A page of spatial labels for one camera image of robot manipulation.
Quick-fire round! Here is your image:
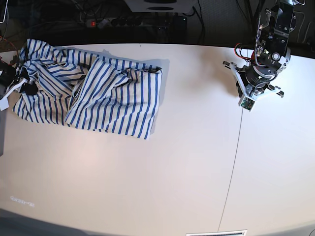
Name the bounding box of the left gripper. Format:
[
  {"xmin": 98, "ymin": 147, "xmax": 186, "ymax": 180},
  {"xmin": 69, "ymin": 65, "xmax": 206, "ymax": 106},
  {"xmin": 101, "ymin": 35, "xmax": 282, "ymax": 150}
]
[{"xmin": 223, "ymin": 61, "xmax": 284, "ymax": 101}]

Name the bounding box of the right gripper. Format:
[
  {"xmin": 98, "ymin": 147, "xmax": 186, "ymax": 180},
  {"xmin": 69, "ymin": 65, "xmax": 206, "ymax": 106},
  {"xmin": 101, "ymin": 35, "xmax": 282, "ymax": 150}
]
[{"xmin": 0, "ymin": 65, "xmax": 38, "ymax": 98}]

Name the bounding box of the blue white striped T-shirt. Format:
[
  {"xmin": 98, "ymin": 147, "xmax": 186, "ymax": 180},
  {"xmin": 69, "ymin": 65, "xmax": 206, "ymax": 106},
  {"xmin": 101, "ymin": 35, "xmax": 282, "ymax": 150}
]
[{"xmin": 13, "ymin": 39, "xmax": 162, "ymax": 139}]

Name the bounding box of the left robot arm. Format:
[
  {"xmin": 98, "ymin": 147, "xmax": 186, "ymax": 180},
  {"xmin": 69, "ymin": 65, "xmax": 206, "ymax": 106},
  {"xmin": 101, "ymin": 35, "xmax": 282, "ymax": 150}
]
[{"xmin": 223, "ymin": 0, "xmax": 300, "ymax": 107}]

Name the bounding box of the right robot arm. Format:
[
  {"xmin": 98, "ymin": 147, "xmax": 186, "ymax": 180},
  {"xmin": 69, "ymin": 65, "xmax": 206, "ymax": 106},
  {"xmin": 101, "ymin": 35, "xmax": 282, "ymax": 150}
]
[{"xmin": 0, "ymin": 0, "xmax": 38, "ymax": 101}]

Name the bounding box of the white power strip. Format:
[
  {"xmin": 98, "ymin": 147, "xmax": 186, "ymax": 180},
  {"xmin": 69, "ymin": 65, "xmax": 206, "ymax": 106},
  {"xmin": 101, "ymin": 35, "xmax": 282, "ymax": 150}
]
[{"xmin": 86, "ymin": 19, "xmax": 113, "ymax": 29}]

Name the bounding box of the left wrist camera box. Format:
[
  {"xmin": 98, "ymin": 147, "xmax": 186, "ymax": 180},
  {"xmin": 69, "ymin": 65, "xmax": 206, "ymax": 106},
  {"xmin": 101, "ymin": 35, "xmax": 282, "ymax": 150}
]
[{"xmin": 239, "ymin": 97, "xmax": 255, "ymax": 111}]

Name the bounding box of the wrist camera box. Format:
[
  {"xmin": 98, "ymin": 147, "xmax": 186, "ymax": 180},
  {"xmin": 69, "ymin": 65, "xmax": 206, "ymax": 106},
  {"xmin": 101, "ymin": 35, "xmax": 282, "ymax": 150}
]
[
  {"xmin": 0, "ymin": 97, "xmax": 9, "ymax": 111},
  {"xmin": 239, "ymin": 97, "xmax": 255, "ymax": 111}
]

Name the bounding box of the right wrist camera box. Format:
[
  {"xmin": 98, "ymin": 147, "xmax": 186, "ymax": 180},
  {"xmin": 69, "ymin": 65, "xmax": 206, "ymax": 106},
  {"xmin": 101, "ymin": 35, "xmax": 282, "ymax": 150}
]
[{"xmin": 0, "ymin": 97, "xmax": 9, "ymax": 111}]

